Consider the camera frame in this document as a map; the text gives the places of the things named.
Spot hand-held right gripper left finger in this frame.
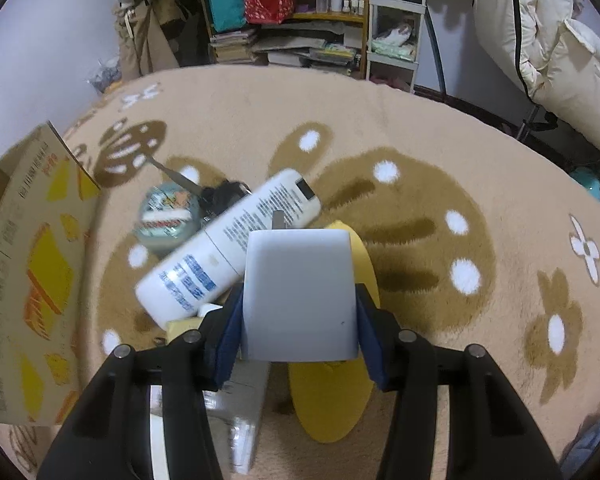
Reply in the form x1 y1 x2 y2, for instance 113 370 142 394
36 282 245 480

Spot teal round object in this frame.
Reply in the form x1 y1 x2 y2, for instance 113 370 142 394
570 167 600 201

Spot cream puffer jacket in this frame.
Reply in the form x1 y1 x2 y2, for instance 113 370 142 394
472 0 600 171

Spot white bottle blue label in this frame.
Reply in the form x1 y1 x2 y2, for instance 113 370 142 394
135 169 323 328

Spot grey flat box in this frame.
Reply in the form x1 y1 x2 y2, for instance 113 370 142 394
200 357 271 476

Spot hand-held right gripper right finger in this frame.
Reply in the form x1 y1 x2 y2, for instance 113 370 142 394
355 282 565 480

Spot black handled scissors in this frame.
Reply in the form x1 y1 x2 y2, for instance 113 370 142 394
145 156 253 221

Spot beige printed blanket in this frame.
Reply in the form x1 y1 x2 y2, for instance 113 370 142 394
0 62 600 480

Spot printed cardboard box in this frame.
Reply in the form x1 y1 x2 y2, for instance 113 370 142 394
0 121 103 426

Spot black hanging bag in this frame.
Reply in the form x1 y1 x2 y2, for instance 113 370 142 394
170 0 215 67

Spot yellow oval board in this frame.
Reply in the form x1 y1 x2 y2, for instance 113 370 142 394
287 220 381 443

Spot beige hanging coat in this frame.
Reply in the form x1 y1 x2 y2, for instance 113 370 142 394
112 0 201 83

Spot white foam block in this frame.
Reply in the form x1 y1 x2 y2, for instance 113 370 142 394
241 210 361 363

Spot pale green packets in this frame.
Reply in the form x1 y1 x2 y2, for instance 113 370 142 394
372 22 415 58

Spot round green tin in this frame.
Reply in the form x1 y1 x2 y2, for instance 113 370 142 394
134 184 205 256

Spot wooden shelf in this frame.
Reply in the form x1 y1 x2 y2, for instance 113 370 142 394
195 0 373 81

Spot grey fluffy bundle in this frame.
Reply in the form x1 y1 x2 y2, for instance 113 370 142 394
87 57 123 96

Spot pale yellow small box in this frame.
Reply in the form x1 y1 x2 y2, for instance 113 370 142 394
166 302 225 346

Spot stack of books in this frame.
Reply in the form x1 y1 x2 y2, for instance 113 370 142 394
209 25 363 77

